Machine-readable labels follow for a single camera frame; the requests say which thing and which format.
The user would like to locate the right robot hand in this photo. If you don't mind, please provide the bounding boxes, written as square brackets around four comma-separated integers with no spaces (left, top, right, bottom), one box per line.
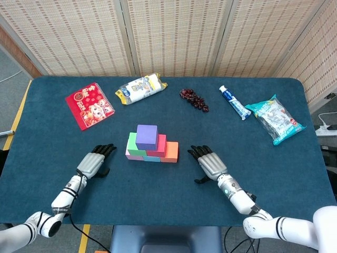
[187,144,229,184]

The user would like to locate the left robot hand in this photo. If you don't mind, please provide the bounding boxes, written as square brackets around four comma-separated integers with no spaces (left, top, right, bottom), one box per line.
[76,143,118,181]

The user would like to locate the orange foam cube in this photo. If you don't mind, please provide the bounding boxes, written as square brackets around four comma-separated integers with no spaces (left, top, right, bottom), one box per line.
[160,141,180,163]

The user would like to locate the pink foam cube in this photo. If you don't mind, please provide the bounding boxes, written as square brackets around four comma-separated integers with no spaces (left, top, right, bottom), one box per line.
[125,149,145,161]

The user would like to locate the green foam cube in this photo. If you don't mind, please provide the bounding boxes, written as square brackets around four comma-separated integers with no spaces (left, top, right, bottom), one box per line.
[126,132,148,156]

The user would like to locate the red foam cube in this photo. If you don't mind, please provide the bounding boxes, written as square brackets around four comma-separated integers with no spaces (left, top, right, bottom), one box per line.
[146,133,167,158]

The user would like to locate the purple foam cube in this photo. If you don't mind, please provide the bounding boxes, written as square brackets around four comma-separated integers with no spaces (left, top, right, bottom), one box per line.
[135,124,159,151]

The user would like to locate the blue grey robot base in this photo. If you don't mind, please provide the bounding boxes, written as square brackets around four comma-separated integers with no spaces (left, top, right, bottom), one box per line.
[110,225,224,253]

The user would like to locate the red spiral calendar booklet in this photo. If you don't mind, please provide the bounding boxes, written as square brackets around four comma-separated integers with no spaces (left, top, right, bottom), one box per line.
[65,82,116,132]

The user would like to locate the white blue toothpaste tube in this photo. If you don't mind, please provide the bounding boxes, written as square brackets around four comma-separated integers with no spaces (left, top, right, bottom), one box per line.
[219,85,252,121]

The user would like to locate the dark red grape bunch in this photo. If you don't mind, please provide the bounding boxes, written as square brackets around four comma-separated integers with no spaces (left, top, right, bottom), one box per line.
[179,89,210,113]

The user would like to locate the blue felt table cover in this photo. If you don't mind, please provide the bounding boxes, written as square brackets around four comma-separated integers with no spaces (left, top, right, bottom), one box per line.
[0,76,330,229]

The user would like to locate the teal snack bag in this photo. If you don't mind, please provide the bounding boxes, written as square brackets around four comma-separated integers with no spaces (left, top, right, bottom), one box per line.
[244,94,307,147]

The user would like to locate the white tissue pack yellow ends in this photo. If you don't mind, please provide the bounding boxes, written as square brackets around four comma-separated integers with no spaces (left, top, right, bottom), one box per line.
[114,73,169,106]

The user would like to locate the black equipment box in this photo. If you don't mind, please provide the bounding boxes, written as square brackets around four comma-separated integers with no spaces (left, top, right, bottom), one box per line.
[320,143,337,185]

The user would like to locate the white power strip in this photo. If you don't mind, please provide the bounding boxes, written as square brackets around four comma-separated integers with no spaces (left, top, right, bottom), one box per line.
[315,123,337,137]

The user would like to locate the bamboo folding screen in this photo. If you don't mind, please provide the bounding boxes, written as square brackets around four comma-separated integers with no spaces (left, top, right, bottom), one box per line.
[0,0,337,106]

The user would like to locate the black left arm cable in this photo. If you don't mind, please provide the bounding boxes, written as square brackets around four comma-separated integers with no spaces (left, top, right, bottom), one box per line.
[68,171,111,253]

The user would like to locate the black floor cables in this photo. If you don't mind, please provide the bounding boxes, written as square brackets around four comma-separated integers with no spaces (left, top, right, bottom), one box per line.
[224,226,261,253]

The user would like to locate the white power cable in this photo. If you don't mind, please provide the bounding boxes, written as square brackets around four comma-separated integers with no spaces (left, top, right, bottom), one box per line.
[318,112,337,127]

